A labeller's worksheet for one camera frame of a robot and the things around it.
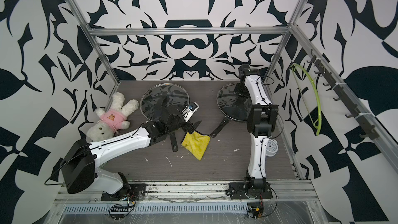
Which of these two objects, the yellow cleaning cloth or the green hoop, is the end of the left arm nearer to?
the yellow cleaning cloth

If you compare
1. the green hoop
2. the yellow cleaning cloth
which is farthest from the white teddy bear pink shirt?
the green hoop

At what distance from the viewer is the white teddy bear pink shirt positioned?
868mm

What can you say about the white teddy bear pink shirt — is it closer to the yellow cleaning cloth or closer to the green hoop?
the yellow cleaning cloth

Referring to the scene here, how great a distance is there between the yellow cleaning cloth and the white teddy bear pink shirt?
0.36 metres

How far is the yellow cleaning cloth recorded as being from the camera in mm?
854

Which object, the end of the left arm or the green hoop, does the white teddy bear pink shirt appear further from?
the green hoop

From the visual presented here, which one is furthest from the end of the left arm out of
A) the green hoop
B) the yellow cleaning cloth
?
the green hoop
